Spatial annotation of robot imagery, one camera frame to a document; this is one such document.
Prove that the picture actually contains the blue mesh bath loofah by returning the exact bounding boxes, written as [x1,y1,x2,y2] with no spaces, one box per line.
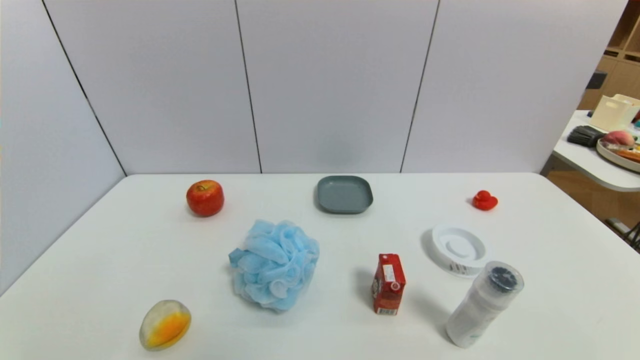
[228,219,321,313]

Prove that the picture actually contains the grey square dish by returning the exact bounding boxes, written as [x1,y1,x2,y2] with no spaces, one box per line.
[315,175,375,215]

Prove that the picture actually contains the red apple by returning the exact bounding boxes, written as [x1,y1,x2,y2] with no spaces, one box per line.
[186,179,225,218]

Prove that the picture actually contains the red juice carton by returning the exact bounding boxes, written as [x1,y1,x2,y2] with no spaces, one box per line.
[371,253,407,316]

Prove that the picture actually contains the white round plastic container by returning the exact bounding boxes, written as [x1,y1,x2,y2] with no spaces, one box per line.
[431,224,488,277]

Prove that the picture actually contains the red rubber duck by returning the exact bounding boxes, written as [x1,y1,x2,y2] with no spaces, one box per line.
[472,190,499,211]

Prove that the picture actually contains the white bottle with clear cap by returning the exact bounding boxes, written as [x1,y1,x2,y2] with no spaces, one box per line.
[445,260,525,349]

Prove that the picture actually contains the yellow translucent oval soap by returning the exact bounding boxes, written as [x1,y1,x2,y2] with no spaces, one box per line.
[139,299,192,351]

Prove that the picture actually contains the black brush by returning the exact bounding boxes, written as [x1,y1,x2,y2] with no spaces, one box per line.
[566,125,607,148]

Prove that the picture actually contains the white side table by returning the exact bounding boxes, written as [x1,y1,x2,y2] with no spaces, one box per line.
[552,109,640,193]

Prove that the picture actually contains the round beige tray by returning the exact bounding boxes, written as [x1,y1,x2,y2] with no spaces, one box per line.
[596,138,640,174]

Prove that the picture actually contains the pink peach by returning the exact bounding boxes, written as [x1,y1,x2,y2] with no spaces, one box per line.
[602,130,636,147]

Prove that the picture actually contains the cream storage box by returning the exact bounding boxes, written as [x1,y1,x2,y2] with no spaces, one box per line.
[590,93,640,133]

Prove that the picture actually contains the black chair base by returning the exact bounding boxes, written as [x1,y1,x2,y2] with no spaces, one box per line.
[605,217,640,251]

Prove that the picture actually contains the wooden shelf unit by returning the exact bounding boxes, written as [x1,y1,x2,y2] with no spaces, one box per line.
[577,0,640,111]

